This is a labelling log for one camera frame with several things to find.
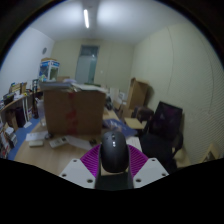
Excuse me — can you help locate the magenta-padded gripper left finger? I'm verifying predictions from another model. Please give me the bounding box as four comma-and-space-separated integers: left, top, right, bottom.
58, 143, 102, 190

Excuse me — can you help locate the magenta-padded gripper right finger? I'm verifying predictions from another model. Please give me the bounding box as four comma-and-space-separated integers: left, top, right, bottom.
127, 144, 170, 190

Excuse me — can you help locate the black computer mouse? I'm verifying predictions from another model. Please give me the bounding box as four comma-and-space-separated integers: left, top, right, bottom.
99, 130, 131, 174

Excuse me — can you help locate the plain white remote control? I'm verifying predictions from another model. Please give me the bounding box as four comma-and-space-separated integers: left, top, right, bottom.
28, 139, 45, 148

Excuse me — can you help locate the blue book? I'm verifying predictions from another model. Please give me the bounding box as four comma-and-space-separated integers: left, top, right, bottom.
102, 118, 138, 138

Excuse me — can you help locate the large brown cardboard box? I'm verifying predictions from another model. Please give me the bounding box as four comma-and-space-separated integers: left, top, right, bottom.
43, 89, 107, 136

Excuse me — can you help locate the light wooden chair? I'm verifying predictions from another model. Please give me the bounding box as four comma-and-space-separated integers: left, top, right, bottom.
199, 143, 223, 164

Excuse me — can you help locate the clear plastic water bottle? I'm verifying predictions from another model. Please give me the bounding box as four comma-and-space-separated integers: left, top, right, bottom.
35, 99, 46, 128

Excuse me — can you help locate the black bag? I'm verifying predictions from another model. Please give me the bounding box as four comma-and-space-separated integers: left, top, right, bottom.
104, 96, 115, 111

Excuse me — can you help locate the tall narrow cardboard box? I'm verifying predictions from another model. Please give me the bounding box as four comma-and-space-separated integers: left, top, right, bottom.
126, 77, 150, 111

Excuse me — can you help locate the cluttered shelf unit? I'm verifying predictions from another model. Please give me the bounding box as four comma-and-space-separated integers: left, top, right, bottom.
0, 81, 43, 159

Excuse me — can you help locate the blue and white cabinet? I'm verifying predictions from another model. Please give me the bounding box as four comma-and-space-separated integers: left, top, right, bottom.
38, 59, 61, 83

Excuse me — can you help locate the grey door with window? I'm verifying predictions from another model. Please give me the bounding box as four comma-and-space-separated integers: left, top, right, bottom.
74, 45, 100, 85

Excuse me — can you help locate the ceiling tube light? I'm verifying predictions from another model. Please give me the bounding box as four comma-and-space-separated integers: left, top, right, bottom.
83, 8, 90, 29

